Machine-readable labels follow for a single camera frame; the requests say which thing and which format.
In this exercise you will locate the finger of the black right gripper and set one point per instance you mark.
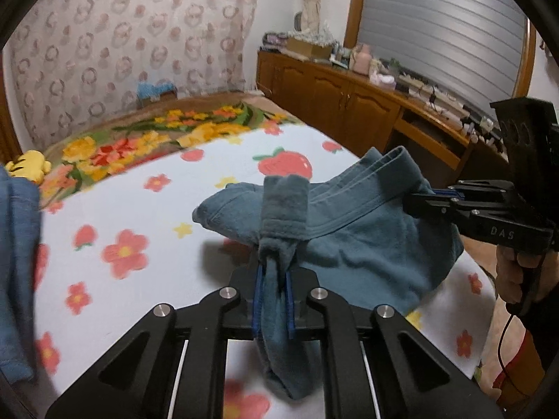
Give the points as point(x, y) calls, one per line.
point(441, 202)

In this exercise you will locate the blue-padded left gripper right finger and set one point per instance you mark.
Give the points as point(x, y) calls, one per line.
point(314, 313)

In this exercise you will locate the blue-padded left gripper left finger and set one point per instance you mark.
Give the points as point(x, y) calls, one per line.
point(220, 316)

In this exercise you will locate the teal green shorts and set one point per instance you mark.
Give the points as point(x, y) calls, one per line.
point(352, 231)

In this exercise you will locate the person's right hand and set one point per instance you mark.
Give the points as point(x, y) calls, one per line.
point(511, 269)

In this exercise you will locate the grey window blind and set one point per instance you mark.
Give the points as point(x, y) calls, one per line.
point(471, 48)

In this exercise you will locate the brown wooden sideboard cabinet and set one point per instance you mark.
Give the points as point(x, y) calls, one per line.
point(359, 115)

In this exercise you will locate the white strawberry flower bedsheet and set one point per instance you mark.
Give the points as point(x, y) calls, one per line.
point(109, 254)

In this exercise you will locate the pink tissue box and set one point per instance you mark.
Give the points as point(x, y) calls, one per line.
point(382, 80)

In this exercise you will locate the pink kettle jug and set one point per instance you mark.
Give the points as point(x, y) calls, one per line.
point(360, 59)

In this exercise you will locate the cardboard box on cabinet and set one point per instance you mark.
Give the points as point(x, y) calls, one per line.
point(309, 50)

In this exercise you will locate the folded blue denim pants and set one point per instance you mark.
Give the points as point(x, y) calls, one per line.
point(20, 236)

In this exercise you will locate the cardboard box with blue item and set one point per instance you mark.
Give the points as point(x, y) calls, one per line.
point(148, 93)

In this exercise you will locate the yellow pikachu plush toy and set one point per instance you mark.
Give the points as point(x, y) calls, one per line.
point(31, 165)

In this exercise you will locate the circle patterned curtain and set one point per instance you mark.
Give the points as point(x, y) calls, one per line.
point(78, 63)

